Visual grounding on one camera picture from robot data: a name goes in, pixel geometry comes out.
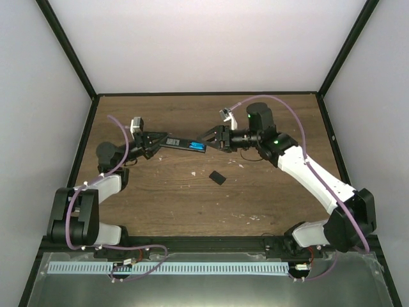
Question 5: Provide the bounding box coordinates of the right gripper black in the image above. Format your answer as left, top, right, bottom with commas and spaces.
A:
199, 125, 261, 153

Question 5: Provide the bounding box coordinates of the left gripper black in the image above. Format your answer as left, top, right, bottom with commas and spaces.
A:
118, 132, 169, 166

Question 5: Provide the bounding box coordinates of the black remote control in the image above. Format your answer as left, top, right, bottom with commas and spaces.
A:
161, 137, 207, 153

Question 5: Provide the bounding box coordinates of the blue battery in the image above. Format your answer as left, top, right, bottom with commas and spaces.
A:
189, 142, 206, 150

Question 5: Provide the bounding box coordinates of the black battery cover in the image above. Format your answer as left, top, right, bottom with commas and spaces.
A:
208, 171, 226, 185

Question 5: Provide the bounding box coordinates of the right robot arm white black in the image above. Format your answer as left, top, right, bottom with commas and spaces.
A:
198, 102, 376, 258

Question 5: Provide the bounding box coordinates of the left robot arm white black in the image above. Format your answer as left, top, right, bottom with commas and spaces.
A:
47, 132, 168, 258

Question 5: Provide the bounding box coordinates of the metal front plate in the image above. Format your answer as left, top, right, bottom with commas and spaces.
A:
27, 253, 393, 306

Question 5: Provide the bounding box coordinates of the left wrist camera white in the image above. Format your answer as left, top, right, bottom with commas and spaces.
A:
129, 116, 144, 134

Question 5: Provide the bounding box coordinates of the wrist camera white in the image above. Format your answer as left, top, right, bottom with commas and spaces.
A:
129, 116, 144, 134
219, 108, 238, 130

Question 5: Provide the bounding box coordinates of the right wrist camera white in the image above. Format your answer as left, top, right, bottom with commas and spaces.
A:
219, 108, 238, 130

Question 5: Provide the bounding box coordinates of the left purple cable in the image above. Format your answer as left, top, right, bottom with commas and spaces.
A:
66, 114, 169, 284

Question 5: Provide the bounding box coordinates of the purple cable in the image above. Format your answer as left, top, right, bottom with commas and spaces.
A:
66, 114, 169, 284
228, 95, 371, 282

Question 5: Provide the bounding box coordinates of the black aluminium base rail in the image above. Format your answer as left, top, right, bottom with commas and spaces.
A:
92, 235, 378, 259

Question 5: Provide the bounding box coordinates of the light blue slotted cable duct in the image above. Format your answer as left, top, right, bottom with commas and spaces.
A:
46, 262, 289, 276

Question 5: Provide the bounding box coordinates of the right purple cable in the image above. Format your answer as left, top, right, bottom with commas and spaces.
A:
228, 95, 371, 282

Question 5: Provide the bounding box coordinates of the black frame post left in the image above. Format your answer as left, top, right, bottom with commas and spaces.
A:
35, 0, 97, 100

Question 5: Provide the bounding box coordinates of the black frame post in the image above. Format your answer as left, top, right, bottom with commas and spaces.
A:
35, 0, 97, 100
318, 0, 380, 97

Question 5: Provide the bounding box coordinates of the black frame post right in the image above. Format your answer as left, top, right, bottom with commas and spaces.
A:
318, 0, 380, 97

